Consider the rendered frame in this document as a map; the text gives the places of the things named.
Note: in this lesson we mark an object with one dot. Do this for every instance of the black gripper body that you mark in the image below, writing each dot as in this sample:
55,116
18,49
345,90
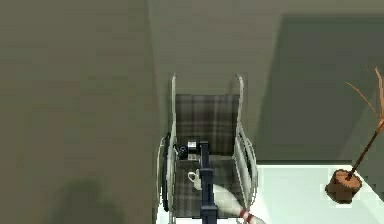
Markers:
181,150

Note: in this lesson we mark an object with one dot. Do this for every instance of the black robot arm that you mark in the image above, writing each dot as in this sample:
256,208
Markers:
206,186

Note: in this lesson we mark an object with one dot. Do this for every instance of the white mug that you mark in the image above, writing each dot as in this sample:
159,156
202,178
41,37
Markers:
196,180

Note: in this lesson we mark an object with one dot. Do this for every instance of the plaid seat wheelchair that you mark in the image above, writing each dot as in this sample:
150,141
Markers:
206,116

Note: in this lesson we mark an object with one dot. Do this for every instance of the white bowling pin red stripes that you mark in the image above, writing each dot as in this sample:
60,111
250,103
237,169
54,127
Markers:
225,200

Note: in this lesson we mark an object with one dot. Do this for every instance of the bare twig plant brown pot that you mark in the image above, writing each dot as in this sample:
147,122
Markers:
343,186

